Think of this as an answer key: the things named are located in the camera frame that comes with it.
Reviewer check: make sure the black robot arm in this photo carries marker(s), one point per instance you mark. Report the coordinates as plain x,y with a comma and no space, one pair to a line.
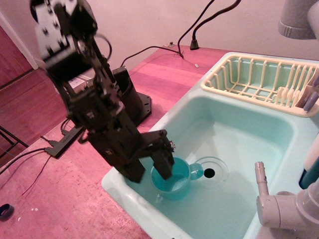
97,98

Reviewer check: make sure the cream plastic dish rack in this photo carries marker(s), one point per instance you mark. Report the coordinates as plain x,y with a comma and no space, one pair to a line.
278,84

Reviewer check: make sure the dark teal bottle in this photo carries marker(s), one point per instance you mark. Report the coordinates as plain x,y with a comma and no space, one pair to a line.
309,177

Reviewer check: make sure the white cardboard box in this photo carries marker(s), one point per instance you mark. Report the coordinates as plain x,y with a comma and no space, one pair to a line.
80,82

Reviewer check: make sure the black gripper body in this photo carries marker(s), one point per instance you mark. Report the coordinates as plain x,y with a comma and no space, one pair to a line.
116,137

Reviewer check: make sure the teal plastic cup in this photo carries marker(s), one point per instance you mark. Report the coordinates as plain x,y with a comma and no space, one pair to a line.
178,184

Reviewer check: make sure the black usb hub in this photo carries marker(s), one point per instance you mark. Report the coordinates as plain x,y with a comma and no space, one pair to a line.
59,147

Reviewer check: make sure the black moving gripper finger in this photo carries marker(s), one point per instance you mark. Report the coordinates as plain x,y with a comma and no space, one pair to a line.
163,159

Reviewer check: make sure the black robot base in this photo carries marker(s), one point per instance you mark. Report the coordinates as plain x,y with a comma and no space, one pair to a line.
138,106

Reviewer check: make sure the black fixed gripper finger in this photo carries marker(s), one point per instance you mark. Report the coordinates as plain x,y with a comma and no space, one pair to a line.
132,170

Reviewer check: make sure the black tape roll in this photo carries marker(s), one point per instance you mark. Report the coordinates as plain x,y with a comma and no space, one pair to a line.
6,211

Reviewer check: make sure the grey pipe fitting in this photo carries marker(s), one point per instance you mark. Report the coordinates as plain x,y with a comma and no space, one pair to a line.
300,19

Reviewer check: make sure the beige toy faucet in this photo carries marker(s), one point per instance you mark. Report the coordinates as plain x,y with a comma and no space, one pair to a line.
286,210

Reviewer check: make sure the black metal chair frame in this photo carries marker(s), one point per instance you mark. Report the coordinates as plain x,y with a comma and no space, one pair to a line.
11,139

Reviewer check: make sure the purple utensil handles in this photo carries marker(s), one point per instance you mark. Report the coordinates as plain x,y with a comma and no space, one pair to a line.
312,96

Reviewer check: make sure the light teal toy sink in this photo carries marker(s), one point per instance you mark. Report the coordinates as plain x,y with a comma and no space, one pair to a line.
224,134

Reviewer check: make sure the black power plug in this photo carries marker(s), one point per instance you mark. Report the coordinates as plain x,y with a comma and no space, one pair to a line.
194,45

